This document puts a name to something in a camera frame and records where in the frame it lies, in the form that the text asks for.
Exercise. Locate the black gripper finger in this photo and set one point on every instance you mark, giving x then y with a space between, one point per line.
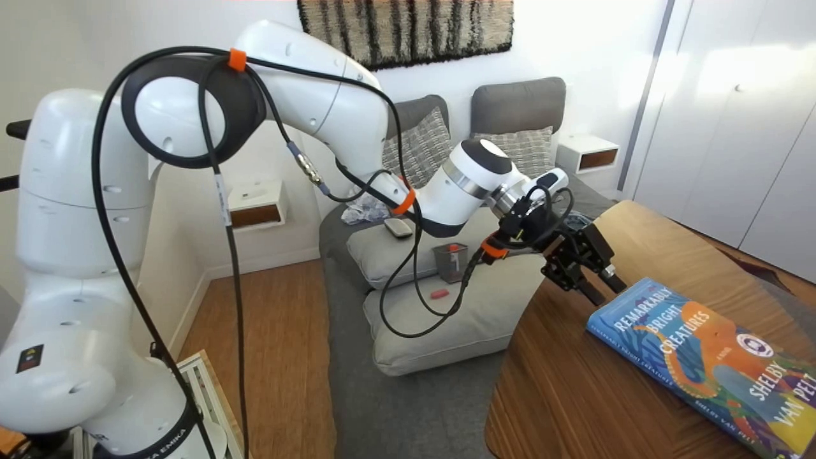
586 293
612 281

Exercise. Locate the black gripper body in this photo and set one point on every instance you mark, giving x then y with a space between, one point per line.
571 246

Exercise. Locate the blue hardcover book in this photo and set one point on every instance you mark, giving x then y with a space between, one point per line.
714 366

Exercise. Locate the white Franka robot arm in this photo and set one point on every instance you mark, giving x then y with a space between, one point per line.
76 256

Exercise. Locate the white floating nightstand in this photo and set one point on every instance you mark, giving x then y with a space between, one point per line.
586 153
256 207

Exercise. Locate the wooden black-legged side table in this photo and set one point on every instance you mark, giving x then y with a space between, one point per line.
576 390

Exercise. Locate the small gray patterned pillow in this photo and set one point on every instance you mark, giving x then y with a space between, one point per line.
530 149

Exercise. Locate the gray orange-buttoned remote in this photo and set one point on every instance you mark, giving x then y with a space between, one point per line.
450 258

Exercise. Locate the small red object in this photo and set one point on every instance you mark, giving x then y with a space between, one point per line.
438 293

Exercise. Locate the gray headboard cushion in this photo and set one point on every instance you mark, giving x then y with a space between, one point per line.
421 109
519 102

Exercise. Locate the white and black remote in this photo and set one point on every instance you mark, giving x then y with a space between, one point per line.
399 227

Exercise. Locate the large gray patterned pillow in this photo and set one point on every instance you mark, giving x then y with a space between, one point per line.
424 149

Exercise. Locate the white wardrobe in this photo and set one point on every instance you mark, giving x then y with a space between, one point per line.
730 119

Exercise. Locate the white floral pillow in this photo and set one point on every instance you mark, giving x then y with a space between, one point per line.
368 211

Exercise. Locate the white framed board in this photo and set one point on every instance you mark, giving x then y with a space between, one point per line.
208 399

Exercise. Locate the black stand bar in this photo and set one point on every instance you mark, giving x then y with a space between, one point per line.
15 128
9 183

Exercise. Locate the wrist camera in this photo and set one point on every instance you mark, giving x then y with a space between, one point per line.
552 183

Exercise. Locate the shaggy wall hanging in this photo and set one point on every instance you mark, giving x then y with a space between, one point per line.
409 30

